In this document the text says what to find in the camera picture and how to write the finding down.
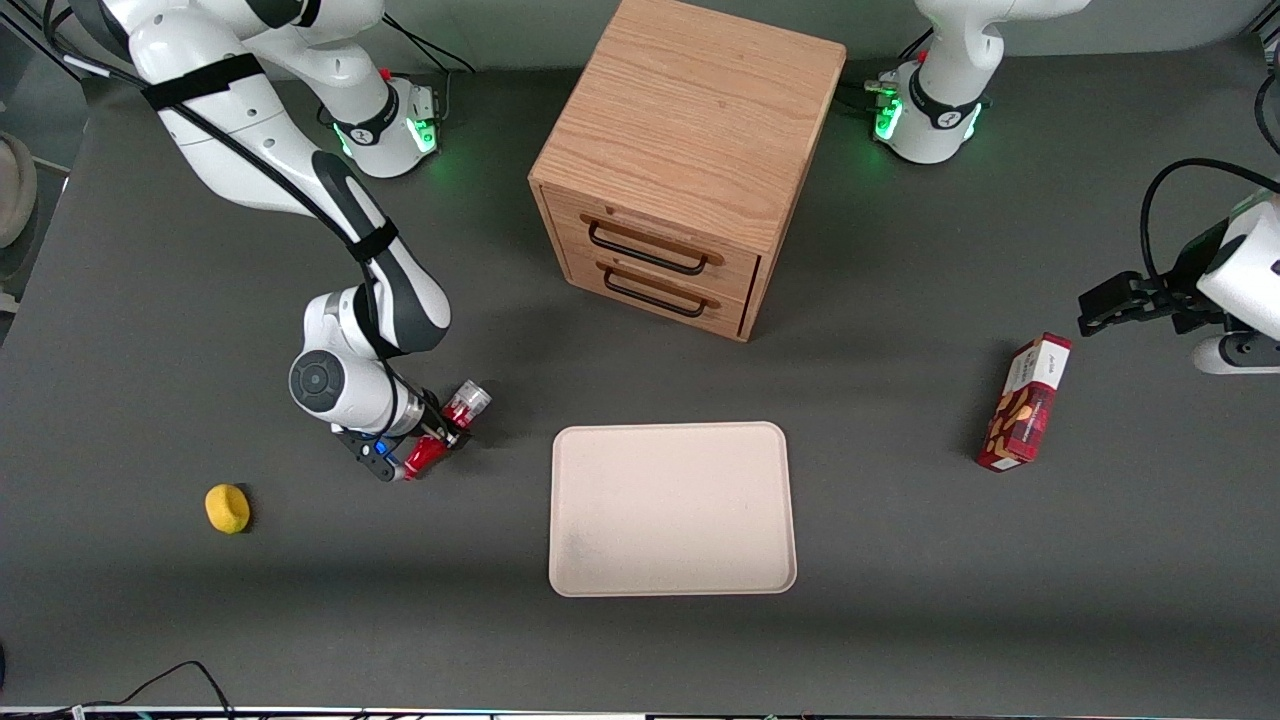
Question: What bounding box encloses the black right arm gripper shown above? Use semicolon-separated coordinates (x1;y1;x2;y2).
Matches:
384;378;473;453

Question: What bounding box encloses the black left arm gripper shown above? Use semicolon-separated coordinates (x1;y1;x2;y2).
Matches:
1077;270;1231;338

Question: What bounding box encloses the beige rectangular tray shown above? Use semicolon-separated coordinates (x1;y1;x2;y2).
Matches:
548;421;799;598

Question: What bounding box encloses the red tartan shortbread box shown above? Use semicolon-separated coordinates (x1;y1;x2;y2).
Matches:
976;333;1073;473

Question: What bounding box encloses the yellow lemon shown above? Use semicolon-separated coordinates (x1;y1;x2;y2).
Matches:
204;484;252;535

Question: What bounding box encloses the wooden two-drawer cabinet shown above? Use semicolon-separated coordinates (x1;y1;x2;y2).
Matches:
528;0;848;343

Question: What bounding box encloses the beige round object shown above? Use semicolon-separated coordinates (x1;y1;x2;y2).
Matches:
0;132;39;249

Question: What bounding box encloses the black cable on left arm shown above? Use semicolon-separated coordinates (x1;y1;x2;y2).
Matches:
1141;157;1280;293

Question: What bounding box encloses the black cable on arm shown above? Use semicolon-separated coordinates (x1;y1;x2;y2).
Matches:
42;0;403;421
1141;157;1280;293

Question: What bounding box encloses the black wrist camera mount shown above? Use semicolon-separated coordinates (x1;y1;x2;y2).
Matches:
334;426;405;483

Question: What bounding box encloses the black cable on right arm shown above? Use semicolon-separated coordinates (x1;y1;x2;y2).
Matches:
42;0;403;421

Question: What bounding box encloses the black looped cable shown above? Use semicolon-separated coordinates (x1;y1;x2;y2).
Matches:
1253;68;1280;157

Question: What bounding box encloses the black metal drawer handle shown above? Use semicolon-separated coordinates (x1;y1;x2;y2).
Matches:
587;220;710;277
602;267;708;320

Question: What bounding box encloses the black cable at table edge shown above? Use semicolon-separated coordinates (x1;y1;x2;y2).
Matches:
55;659;237;720

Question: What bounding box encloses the black cable at arm base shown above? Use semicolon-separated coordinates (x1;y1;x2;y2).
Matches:
380;12;477;77

